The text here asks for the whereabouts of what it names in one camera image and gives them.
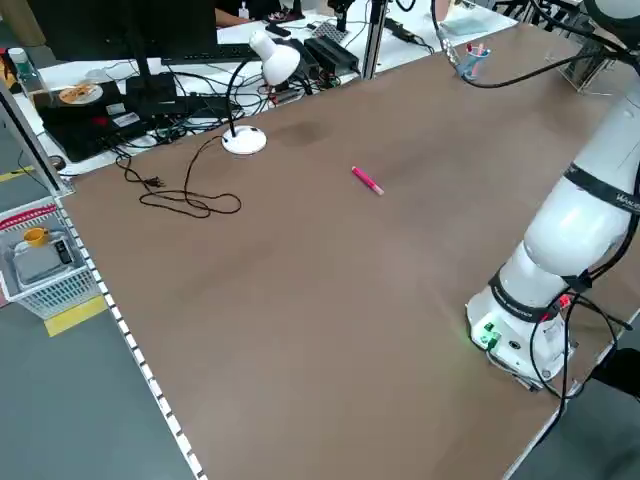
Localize aluminium frame post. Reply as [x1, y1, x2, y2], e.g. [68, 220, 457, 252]
[361, 0, 390, 81]
[0, 79, 77, 196]

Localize black power adapter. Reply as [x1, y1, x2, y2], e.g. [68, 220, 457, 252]
[382, 17, 417, 44]

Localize black keyboard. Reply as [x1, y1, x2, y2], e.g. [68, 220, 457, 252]
[159, 42, 264, 67]

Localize base black cables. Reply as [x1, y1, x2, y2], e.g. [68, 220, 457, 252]
[528, 287, 632, 401]

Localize black equipment box stack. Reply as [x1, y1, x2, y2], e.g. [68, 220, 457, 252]
[37, 79, 151, 164]

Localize clear acrylic storage rack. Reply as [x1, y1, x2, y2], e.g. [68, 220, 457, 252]
[543, 47, 631, 94]

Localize white plastic basket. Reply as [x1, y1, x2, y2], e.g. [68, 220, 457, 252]
[0, 196, 105, 320]

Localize black lamp cord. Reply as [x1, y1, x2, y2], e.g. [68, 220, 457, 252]
[115, 134, 242, 220]

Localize grey flat device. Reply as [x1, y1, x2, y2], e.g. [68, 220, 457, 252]
[8, 239, 76, 287]

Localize black monitor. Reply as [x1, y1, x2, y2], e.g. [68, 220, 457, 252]
[27, 0, 220, 65]

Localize perforated metal plate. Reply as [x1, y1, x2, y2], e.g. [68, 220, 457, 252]
[310, 21, 350, 45]

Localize pink marker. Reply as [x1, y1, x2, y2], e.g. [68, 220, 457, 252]
[350, 165, 385, 196]

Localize white slotted cable duct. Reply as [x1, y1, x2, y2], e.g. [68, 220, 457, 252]
[58, 197, 207, 480]

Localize black monitor stand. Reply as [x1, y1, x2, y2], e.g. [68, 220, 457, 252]
[123, 0, 180, 107]

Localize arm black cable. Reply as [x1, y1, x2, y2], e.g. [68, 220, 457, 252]
[430, 0, 640, 90]

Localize orange printed disc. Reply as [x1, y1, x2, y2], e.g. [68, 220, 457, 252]
[56, 83, 105, 107]

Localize white desk lamp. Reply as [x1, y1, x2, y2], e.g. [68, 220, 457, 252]
[221, 29, 302, 155]

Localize black finned power supply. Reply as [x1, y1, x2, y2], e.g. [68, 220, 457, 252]
[302, 35, 362, 76]
[292, 39, 321, 84]

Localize yellow cup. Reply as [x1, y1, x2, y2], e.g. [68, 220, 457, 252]
[22, 226, 51, 250]

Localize clear plastic pen cup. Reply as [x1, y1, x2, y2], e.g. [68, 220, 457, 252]
[457, 43, 493, 81]

